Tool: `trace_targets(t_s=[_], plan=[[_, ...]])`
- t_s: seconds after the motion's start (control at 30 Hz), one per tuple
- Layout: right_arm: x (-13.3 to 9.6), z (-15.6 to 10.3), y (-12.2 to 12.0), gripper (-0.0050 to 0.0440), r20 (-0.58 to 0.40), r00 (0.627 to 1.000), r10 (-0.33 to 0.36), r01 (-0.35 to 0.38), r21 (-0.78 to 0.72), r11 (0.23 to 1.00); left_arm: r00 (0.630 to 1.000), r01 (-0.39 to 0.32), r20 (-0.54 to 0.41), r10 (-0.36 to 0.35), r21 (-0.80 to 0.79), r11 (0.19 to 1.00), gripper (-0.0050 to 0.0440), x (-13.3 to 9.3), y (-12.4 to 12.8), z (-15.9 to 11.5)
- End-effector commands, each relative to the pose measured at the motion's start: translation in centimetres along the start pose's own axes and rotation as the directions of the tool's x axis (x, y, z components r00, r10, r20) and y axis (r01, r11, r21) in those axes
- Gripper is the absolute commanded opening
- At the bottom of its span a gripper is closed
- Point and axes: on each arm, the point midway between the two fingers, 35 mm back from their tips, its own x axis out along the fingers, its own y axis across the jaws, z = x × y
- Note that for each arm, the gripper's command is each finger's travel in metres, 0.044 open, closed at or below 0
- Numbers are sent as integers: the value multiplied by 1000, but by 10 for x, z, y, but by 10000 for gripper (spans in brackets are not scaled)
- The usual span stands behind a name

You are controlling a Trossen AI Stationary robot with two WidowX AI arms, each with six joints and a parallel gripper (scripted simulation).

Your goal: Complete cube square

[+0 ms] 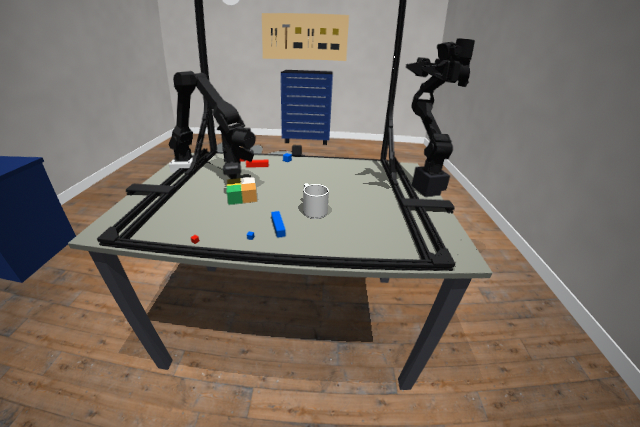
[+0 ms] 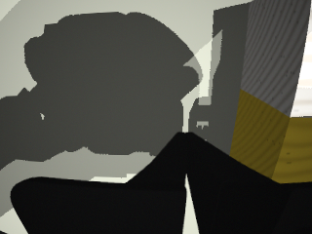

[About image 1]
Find green cube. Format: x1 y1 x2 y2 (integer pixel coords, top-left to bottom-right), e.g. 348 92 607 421
227 184 243 205

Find red rectangular bar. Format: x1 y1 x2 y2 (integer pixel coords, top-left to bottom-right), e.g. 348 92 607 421
246 160 269 168

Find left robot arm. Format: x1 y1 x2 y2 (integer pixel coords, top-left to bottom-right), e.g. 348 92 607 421
411 38 475 175

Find grey mug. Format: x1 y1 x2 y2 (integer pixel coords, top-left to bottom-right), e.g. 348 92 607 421
303 183 329 219

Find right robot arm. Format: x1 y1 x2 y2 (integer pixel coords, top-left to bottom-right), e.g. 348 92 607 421
169 71 256 162

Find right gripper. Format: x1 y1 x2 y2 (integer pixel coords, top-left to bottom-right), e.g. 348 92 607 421
222 144 241 179

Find orange cube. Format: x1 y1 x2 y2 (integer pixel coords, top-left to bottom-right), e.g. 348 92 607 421
241 183 257 203

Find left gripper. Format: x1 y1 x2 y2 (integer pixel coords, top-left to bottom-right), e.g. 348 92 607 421
406 57 461 83

